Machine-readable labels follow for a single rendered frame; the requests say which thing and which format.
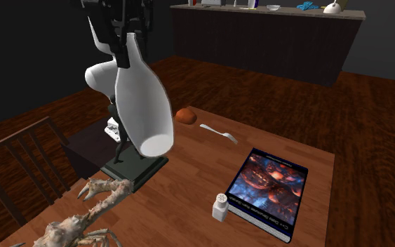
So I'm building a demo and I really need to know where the dark robot stand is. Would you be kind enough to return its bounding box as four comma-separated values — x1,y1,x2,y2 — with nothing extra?
61,123,123,180

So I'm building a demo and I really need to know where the brown potato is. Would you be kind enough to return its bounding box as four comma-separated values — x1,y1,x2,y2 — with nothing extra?
174,107,199,126

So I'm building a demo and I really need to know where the brown wooden table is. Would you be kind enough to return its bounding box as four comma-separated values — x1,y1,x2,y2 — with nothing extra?
0,105,336,247

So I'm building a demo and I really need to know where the blue and red book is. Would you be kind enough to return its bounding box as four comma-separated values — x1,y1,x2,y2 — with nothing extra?
224,147,309,244

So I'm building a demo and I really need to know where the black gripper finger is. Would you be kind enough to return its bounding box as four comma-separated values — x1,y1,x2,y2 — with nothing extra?
98,27,132,69
136,13,154,60

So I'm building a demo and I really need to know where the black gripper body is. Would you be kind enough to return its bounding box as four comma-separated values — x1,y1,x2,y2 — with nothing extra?
80,0,154,35

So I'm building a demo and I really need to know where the white salt shaker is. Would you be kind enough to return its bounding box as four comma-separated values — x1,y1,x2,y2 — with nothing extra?
211,192,230,223

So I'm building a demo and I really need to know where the dark green figure statue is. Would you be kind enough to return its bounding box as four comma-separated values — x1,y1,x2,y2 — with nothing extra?
100,95,170,194

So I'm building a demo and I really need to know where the dark wooden chair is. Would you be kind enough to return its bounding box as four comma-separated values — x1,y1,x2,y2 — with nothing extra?
0,116,72,227

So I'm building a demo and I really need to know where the dark bar counter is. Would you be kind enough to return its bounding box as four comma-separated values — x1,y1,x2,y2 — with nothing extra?
169,0,367,88

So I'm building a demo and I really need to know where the white fork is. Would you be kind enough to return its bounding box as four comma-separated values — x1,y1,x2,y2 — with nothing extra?
199,123,239,145

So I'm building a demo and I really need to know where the pale spiny crab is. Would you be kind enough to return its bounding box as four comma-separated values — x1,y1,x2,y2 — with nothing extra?
8,177,135,247

